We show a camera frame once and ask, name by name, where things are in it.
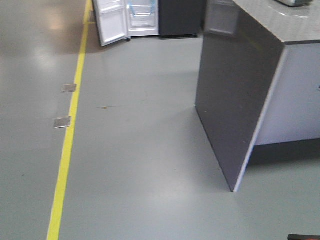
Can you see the metal floor socket plate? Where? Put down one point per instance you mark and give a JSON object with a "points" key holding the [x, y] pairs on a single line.
{"points": [[69, 88]]}

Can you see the white fridge door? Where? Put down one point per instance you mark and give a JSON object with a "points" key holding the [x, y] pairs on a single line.
{"points": [[111, 21]]}

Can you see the dark grey fridge body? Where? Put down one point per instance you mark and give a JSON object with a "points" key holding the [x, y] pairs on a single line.
{"points": [[164, 18]]}

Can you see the dark grey island panel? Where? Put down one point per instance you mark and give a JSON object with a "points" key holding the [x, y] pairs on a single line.
{"points": [[259, 79]]}

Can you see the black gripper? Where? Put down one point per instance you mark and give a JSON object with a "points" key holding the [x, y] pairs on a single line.
{"points": [[303, 237]]}

